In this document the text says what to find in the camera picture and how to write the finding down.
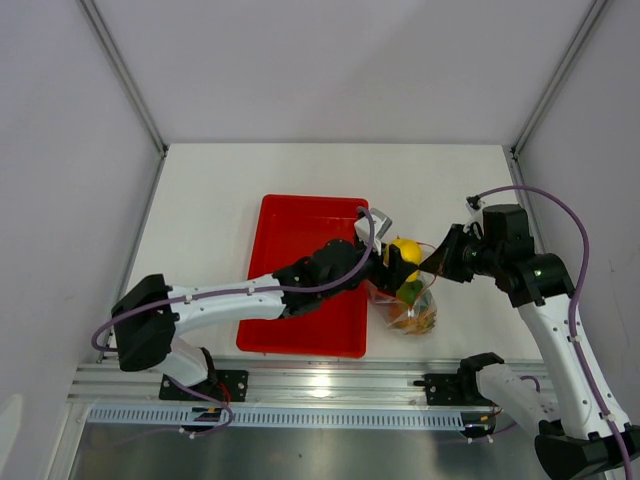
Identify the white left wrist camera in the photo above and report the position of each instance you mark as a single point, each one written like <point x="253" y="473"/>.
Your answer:
<point x="371" y="227"/>

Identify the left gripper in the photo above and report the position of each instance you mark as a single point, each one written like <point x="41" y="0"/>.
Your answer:
<point x="390" y="278"/>

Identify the red plastic tray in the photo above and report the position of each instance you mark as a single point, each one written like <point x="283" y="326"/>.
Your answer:
<point x="290" y="227"/>

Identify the white slotted cable duct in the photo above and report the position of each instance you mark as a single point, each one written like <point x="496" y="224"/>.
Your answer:
<point x="427" y="420"/>

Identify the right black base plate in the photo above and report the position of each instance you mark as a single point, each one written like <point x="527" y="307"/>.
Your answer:
<point x="451" y="390"/>

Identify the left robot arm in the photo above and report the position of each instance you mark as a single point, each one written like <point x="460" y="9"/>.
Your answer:
<point x="152" y="318"/>

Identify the clear zip top bag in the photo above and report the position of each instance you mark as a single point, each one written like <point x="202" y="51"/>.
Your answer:
<point x="381" y="302"/>

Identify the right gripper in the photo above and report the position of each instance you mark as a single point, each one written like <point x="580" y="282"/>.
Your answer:
<point x="443" y="260"/>

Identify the green lime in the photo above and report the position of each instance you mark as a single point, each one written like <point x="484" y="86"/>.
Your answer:
<point x="409" y="292"/>

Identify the yellow pear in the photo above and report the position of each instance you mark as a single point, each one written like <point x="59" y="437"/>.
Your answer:
<point x="410" y="251"/>

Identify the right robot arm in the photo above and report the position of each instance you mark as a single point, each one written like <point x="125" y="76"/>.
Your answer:
<point x="584" y="431"/>

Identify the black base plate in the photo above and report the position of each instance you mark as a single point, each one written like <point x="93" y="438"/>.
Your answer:
<point x="451" y="390"/>
<point x="229" y="386"/>

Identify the aluminium mounting rail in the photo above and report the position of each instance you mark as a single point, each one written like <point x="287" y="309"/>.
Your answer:
<point x="288" y="383"/>

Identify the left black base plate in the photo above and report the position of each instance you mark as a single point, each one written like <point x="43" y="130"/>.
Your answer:
<point x="229" y="386"/>

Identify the yellow pineapple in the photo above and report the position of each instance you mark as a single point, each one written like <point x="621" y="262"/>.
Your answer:
<point x="416" y="319"/>

